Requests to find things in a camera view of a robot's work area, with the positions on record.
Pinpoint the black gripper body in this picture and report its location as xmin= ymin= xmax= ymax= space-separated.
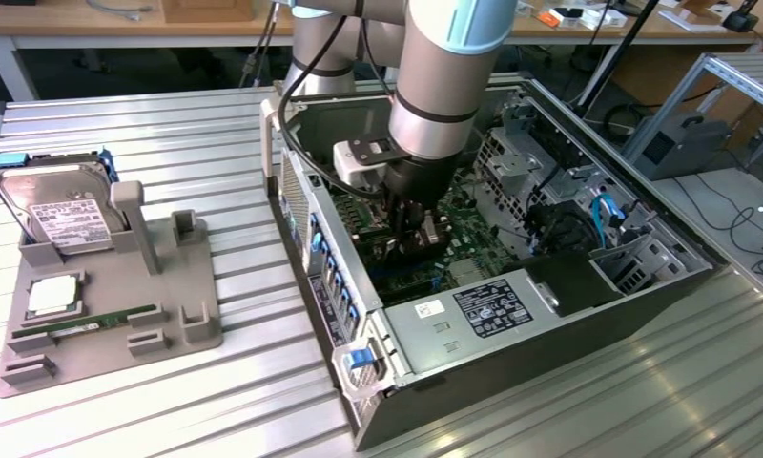
xmin=381 ymin=155 xmax=460 ymax=207

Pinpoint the green graphics card black fan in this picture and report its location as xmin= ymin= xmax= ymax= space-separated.
xmin=355 ymin=228 xmax=451 ymax=290

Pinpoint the green motherboard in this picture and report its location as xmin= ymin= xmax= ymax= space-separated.
xmin=329 ymin=180 xmax=524 ymax=306

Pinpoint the silver chipset heatsink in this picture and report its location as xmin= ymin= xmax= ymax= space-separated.
xmin=448 ymin=260 xmax=485 ymax=282

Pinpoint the perforated silver drive cage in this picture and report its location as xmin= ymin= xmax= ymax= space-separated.
xmin=473 ymin=124 xmax=552 ymax=219

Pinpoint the grey power supply unit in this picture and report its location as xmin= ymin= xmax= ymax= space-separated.
xmin=381 ymin=269 xmax=561 ymax=376

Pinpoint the open black PC case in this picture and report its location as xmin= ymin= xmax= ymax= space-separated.
xmin=259 ymin=78 xmax=733 ymax=452

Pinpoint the silver disk bay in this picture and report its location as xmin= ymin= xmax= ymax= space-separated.
xmin=588 ymin=233 xmax=698 ymax=296

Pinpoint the black tripod pole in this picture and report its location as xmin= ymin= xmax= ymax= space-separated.
xmin=576 ymin=0 xmax=664 ymax=109

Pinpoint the grey box appliance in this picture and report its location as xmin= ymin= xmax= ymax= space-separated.
xmin=633 ymin=114 xmax=730 ymax=181

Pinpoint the white black electronics box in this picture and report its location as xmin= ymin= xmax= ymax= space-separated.
xmin=565 ymin=7 xmax=629 ymax=29

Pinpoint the grey parts rack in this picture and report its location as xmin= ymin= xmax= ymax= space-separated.
xmin=0 ymin=179 xmax=225 ymax=400

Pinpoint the green RAM stick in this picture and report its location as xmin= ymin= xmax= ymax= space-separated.
xmin=13 ymin=304 xmax=157 ymax=338

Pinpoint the silver hard disk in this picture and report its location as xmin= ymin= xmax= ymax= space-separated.
xmin=0 ymin=159 xmax=132 ymax=257

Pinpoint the flat cardboard box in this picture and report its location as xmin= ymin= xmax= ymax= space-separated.
xmin=658 ymin=0 xmax=730 ymax=33

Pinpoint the silver CPU chip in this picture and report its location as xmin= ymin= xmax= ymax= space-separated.
xmin=24 ymin=276 xmax=84 ymax=319

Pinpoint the black desk device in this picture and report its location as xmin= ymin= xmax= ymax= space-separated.
xmin=721 ymin=0 xmax=763 ymax=33

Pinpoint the blue disk carrier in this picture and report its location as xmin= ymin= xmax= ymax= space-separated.
xmin=0 ymin=146 xmax=117 ymax=201

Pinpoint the wooden desk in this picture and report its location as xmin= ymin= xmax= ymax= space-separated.
xmin=0 ymin=0 xmax=763 ymax=101

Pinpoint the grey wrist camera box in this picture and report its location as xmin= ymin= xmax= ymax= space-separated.
xmin=332 ymin=137 xmax=401 ymax=192

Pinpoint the black wire bundle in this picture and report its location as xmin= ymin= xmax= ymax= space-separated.
xmin=522 ymin=198 xmax=598 ymax=254

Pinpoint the black plastic duct cover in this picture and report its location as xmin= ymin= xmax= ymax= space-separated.
xmin=501 ymin=250 xmax=625 ymax=319

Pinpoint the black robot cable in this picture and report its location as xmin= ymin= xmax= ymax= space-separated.
xmin=277 ymin=0 xmax=396 ymax=197

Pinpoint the blue data wire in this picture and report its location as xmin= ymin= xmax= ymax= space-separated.
xmin=589 ymin=188 xmax=625 ymax=249

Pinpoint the aluminium profile frame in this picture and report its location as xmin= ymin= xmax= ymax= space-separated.
xmin=620 ymin=51 xmax=763 ymax=168

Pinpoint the grey network cable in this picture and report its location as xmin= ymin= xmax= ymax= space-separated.
xmin=87 ymin=0 xmax=157 ymax=21

